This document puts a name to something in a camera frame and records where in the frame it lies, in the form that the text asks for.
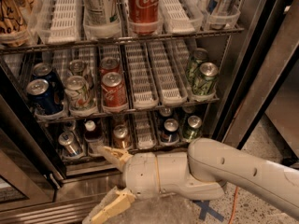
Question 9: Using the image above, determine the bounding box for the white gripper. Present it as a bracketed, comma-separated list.
[82, 146, 160, 224]

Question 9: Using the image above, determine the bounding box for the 7up can white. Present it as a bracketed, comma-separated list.
[64, 76, 96, 116]
[68, 59, 93, 89]

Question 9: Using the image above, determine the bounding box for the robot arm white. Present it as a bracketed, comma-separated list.
[82, 138, 299, 224]

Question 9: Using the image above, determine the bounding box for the bottom orange can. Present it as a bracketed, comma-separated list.
[113, 124, 132, 149]

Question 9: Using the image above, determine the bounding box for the bottom silver can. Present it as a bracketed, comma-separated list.
[58, 132, 83, 157]

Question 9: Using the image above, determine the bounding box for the bottom blue pepsi can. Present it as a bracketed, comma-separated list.
[160, 119, 179, 144]

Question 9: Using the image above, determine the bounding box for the blue pepsi can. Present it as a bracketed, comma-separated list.
[26, 78, 63, 115]
[33, 63, 64, 99]
[160, 119, 179, 144]

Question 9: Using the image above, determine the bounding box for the front red coke can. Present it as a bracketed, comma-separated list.
[101, 72, 127, 107]

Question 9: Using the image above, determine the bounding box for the red coke can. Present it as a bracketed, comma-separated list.
[99, 57, 121, 76]
[101, 72, 127, 107]

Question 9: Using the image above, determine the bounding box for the bottom green can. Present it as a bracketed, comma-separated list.
[182, 115, 202, 140]

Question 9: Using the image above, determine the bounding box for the green can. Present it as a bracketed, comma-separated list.
[185, 48, 208, 83]
[182, 115, 202, 140]
[192, 62, 219, 95]

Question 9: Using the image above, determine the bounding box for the front blue pepsi can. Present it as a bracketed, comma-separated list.
[26, 78, 63, 115]

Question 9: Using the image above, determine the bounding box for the stainless steel fridge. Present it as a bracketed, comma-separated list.
[0, 0, 282, 224]

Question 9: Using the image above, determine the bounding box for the rear red coke can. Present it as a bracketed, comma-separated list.
[99, 57, 121, 76]

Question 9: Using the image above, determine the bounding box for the front green can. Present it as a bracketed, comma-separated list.
[192, 62, 219, 95]

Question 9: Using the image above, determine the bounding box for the rear blue pepsi can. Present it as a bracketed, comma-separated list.
[33, 63, 64, 99]

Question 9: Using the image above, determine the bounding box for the rear green can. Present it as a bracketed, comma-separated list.
[185, 48, 208, 83]

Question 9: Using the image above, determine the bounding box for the top shelf white can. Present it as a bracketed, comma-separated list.
[83, 0, 119, 25]

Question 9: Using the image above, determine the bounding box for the top shelf coke can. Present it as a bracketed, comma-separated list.
[128, 0, 159, 35]

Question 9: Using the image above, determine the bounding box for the top shelf lacroix can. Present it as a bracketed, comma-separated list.
[0, 0, 29, 47]

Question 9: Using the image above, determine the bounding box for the fridge door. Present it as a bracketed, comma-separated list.
[212, 0, 299, 148]

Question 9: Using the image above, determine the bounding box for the bubble wrap sheet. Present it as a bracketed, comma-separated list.
[111, 195, 196, 224]

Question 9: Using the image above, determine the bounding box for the blue tape cross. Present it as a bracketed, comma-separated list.
[193, 201, 224, 222]

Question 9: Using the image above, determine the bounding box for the orange cable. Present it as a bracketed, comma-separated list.
[228, 186, 240, 224]

